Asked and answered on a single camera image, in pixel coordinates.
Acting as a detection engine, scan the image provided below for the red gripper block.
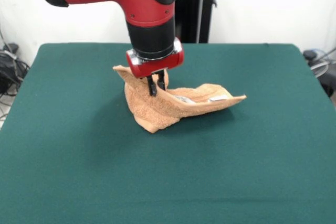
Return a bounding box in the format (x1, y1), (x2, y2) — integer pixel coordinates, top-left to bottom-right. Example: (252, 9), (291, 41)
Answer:
(125, 37), (184, 97)

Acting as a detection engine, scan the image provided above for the tan terry towel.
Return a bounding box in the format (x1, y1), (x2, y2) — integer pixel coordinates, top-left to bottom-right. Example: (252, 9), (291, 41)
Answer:
(112, 64), (247, 134)

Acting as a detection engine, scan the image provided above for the dark green table cloth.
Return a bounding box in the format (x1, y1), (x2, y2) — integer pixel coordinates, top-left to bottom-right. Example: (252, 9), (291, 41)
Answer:
(0, 42), (336, 224)

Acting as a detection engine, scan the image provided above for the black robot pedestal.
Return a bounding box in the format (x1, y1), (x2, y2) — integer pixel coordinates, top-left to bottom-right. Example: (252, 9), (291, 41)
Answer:
(174, 0), (218, 44)

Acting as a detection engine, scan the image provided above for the black cable tangle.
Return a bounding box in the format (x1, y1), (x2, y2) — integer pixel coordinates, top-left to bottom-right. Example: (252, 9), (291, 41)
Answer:
(0, 49), (31, 98)

